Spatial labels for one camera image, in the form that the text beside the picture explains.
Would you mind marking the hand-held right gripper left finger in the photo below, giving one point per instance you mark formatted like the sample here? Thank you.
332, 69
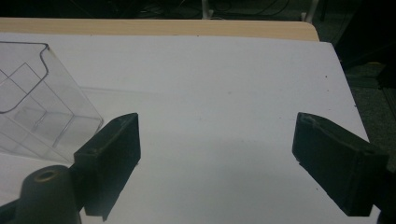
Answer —
109, 155

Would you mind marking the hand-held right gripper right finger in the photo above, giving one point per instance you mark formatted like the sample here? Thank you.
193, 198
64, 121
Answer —
336, 161

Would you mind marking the clear plastic organizer box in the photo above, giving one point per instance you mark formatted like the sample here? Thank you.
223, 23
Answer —
37, 105

